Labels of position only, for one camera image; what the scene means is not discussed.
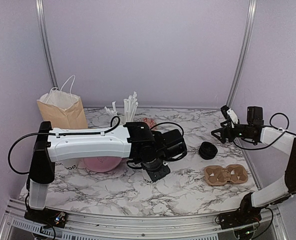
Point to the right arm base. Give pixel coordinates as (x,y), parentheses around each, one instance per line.
(244,215)

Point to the brown paper bag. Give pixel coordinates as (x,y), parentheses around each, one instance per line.
(63,109)

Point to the red patterned bowl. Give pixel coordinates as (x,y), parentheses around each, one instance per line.
(149,121)

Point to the white paper coffee cup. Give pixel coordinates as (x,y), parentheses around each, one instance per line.
(149,180)

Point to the cardboard cup carrier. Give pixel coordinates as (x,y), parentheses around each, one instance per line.
(216,175)

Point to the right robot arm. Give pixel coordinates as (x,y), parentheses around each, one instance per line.
(262,136)

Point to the stack of white paper cups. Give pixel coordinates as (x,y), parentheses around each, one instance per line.
(70,166)

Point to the pink plate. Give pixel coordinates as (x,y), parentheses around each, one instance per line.
(102,164)

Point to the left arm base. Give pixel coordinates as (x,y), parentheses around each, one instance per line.
(52,218)

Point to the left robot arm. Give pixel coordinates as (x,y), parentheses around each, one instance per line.
(149,150)

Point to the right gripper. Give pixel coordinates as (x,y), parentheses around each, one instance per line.
(223,131)

